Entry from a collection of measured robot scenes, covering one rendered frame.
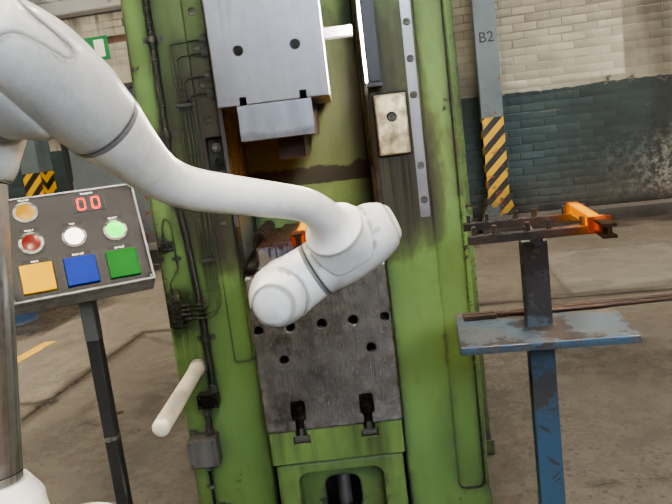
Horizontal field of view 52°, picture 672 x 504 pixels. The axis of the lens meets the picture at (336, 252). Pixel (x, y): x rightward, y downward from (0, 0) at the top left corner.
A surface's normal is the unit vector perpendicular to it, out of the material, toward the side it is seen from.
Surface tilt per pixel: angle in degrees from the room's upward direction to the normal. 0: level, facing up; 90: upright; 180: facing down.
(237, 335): 90
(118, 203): 60
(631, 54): 92
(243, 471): 90
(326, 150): 90
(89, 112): 116
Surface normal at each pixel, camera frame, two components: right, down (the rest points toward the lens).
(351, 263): 0.28, 0.63
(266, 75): 0.00, 0.17
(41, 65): 0.57, 0.29
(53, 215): 0.30, -0.40
